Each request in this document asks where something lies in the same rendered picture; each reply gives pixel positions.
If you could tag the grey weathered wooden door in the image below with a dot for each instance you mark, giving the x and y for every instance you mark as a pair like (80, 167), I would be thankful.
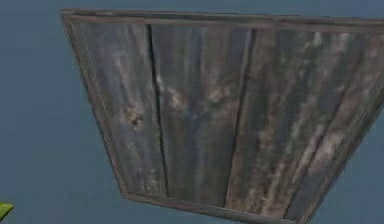
(213, 113)

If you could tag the green house plant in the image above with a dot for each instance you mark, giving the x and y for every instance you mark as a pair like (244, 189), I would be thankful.
(4, 210)

